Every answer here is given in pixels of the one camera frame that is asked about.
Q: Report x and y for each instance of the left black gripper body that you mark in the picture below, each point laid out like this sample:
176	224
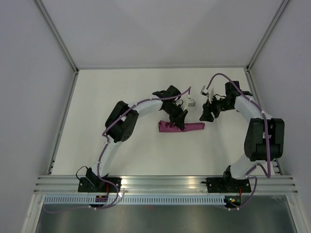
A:
172	109

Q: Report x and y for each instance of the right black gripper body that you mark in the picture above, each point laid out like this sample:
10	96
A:
217	106

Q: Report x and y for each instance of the purple cloth napkin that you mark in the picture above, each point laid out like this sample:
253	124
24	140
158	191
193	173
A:
167	127

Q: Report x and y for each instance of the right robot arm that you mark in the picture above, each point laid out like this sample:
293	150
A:
264	140

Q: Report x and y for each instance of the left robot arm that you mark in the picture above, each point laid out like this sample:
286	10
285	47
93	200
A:
120	126

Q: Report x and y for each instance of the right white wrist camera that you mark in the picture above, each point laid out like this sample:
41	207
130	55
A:
209	93

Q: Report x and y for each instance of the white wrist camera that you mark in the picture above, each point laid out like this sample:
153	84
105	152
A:
188	102
209	93

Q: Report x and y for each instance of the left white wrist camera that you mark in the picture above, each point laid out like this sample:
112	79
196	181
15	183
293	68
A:
188	102

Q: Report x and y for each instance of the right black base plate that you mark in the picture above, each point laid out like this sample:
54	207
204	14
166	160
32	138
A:
220	185

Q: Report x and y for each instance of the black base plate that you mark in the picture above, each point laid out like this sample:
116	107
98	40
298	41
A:
220	185
98	186

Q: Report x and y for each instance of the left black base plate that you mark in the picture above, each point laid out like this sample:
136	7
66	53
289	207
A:
98	186

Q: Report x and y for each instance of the right aluminium frame post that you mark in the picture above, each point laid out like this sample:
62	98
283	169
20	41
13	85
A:
273	23

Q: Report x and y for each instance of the aluminium frame post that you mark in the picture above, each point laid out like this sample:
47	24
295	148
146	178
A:
55	33
273	23

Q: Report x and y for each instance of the left side aluminium rail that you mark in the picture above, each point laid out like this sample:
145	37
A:
61	125

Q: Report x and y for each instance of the aluminium front rail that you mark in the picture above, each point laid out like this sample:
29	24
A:
166	185

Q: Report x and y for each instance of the left aluminium frame post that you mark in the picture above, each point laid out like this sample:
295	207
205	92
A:
55	33

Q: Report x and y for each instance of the white slotted cable duct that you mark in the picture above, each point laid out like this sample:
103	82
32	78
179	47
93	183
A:
136	200

